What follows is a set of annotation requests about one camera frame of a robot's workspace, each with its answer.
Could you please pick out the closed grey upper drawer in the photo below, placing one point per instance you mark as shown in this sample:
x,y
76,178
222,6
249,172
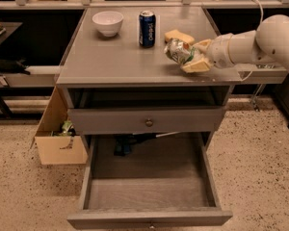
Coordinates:
x,y
141,120

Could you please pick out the yellow sponge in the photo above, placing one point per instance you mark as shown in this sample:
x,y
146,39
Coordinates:
x,y
175,34

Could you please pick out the cardboard box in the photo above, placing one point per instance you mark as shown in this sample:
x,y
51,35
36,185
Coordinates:
x,y
54,148

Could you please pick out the white bowl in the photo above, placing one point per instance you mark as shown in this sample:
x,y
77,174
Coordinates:
x,y
108,23

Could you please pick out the green item in box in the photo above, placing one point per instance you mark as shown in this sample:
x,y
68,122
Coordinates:
x,y
67,129

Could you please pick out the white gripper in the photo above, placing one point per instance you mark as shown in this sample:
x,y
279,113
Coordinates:
x,y
218,53

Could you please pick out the open grey lower drawer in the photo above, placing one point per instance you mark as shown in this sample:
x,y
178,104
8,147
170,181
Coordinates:
x,y
164,182

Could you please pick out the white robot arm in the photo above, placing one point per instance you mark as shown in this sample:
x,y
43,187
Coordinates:
x,y
268,44

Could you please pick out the grey drawer cabinet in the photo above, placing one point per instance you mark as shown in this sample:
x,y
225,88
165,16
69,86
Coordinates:
x,y
117,73

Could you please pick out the blue pepsi can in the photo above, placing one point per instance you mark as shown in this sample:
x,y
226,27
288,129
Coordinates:
x,y
147,20

